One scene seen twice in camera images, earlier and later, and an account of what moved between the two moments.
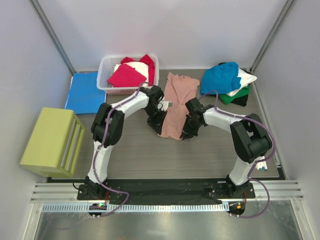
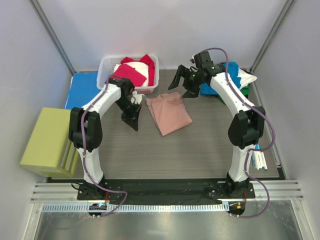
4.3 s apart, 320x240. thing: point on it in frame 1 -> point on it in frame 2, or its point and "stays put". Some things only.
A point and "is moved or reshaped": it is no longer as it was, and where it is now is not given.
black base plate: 153,191 stays put
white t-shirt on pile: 246,78 stays put
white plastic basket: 106,67 stays put
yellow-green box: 54,147 stays put
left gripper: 157,124 -> 132,119
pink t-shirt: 179,89 is moved or reshaped
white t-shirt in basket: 141,67 stays put
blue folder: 84,96 stays put
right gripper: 187,133 -> 181,72
